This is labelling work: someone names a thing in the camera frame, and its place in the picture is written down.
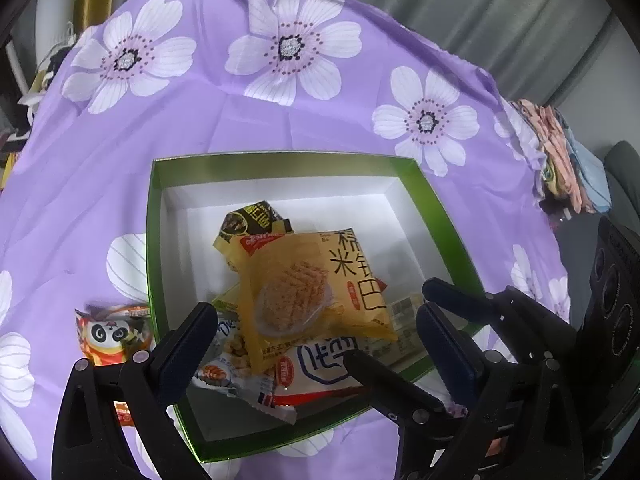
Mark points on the pile of folded clothes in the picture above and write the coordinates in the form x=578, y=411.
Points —
x=565, y=160

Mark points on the purple floral cloth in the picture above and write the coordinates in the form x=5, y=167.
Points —
x=200, y=120

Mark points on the yellow rice cracker packet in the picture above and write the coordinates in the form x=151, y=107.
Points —
x=300, y=300

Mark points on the grey sofa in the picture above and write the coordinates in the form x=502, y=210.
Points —
x=625, y=175

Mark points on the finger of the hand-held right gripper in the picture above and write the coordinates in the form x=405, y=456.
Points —
x=465, y=302
x=390, y=380

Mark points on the beige long bar packet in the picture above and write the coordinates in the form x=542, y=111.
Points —
x=400, y=320

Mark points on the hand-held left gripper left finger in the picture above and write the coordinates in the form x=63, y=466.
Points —
x=185, y=355

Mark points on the white and blue snack packet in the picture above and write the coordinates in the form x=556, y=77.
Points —
x=320, y=375

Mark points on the white nut snack packet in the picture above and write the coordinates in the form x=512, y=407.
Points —
x=225, y=360

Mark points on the orange panda snack packet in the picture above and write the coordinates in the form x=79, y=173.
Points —
x=110, y=335

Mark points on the green cardboard box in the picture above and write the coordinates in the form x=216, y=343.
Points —
x=450, y=245

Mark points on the green snack packet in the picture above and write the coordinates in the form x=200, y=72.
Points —
x=227, y=302

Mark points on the grey curtain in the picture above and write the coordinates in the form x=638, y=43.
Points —
x=450, y=0

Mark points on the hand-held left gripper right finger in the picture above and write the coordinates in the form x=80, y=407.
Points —
x=450, y=355

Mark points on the dark gold snack packet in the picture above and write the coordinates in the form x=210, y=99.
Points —
x=245, y=222

